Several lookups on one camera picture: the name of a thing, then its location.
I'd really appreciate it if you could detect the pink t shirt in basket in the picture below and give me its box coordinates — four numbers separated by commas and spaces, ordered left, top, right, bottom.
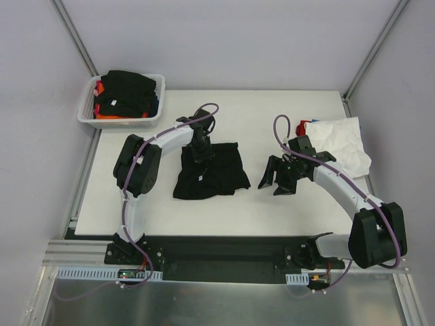
92, 80, 104, 119

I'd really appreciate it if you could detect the dark blue t shirt in basket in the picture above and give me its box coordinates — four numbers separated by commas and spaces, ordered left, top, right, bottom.
147, 91, 159, 118

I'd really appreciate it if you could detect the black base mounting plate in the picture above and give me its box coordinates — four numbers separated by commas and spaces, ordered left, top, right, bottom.
104, 235, 345, 284

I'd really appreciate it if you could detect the left white cable duct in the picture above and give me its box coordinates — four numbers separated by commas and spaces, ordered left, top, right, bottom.
56, 267, 163, 282

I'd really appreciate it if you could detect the aluminium frame post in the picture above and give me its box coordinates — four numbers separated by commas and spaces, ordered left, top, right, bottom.
343, 0, 411, 103
48, 1, 100, 96

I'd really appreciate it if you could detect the white cable duct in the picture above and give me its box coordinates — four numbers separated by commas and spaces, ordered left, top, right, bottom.
56, 267, 163, 282
285, 272, 309, 286

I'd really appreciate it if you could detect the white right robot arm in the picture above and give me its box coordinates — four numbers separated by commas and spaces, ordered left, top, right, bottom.
259, 136, 407, 269

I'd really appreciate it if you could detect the white t shirt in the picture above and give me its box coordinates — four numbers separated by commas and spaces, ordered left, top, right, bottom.
304, 117, 372, 179

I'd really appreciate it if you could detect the aluminium front rail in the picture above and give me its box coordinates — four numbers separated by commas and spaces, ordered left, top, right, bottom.
42, 239, 411, 274

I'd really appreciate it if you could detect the white plastic laundry basket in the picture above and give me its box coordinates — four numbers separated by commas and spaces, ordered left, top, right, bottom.
77, 73, 166, 129

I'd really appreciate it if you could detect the orange t shirt in basket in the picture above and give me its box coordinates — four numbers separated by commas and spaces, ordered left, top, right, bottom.
94, 81, 150, 120

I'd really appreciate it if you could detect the left aluminium frame post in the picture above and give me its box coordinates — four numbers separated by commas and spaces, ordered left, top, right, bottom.
48, 1, 100, 96

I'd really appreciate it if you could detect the red t shirt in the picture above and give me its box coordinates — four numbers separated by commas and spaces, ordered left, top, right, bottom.
296, 120, 311, 137

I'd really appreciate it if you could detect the black t shirt in basket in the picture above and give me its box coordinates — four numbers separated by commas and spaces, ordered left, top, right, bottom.
94, 70, 159, 120

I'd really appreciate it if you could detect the right aluminium frame post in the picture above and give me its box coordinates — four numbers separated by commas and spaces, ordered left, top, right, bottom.
343, 0, 411, 103

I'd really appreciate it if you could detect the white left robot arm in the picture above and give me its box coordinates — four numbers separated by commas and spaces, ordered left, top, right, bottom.
113, 110, 251, 264

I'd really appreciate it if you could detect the right white cable duct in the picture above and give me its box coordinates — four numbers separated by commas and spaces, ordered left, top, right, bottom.
285, 272, 309, 286

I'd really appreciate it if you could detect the black t shirt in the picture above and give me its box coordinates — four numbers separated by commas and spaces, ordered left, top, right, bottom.
173, 143, 251, 200
94, 70, 159, 120

